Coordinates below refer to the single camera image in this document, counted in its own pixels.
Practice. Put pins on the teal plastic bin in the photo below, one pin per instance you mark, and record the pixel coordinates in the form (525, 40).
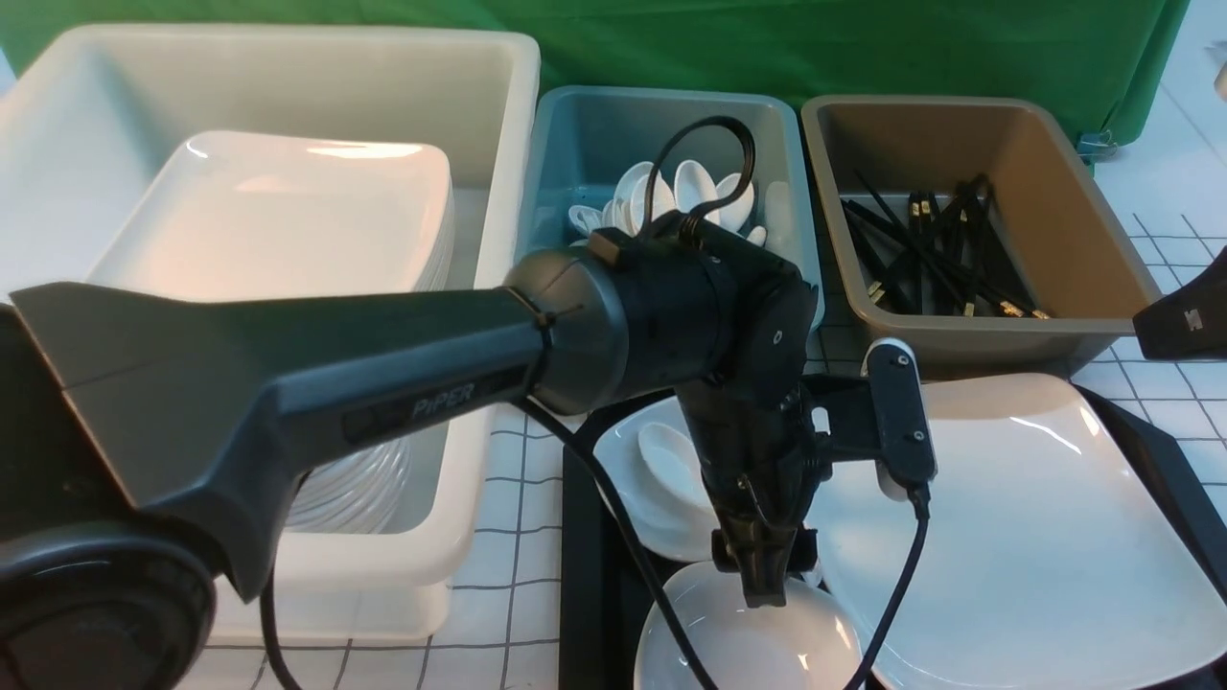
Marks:
(587, 137)

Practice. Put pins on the metal binder clip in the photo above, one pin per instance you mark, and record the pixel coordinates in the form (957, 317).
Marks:
(1094, 147)

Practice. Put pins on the large white square plate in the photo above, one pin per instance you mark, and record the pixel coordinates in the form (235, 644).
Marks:
(1046, 564)

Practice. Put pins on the stack of white square plates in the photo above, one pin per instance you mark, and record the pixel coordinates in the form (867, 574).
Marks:
(238, 216)

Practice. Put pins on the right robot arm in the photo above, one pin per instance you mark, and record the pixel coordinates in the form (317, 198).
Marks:
(1189, 323)

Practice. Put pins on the pile of white spoons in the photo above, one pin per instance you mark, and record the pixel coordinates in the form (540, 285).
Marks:
(690, 186)

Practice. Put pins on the green cloth backdrop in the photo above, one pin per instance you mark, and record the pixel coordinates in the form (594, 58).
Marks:
(1094, 65)

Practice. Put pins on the large white plastic tub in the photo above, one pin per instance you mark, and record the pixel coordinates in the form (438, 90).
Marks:
(89, 125)

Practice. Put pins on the white bowl tray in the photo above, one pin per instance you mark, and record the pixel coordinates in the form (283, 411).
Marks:
(807, 644)
(609, 450)

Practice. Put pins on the white ceramic soup spoon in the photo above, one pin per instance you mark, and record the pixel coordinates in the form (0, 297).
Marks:
(670, 506)

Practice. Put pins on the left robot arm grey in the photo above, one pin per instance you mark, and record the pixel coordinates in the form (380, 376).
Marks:
(152, 445)

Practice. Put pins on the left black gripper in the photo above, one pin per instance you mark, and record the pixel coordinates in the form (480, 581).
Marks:
(761, 473)

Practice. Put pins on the pile of black chopsticks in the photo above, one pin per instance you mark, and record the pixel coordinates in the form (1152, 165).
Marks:
(934, 256)

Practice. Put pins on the brown plastic bin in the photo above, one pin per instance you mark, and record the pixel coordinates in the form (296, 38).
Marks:
(1056, 227)

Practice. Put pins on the black serving tray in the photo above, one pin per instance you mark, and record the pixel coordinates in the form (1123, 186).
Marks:
(604, 599)

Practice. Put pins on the stack of white bowls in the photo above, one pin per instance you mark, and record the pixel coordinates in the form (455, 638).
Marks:
(354, 495)

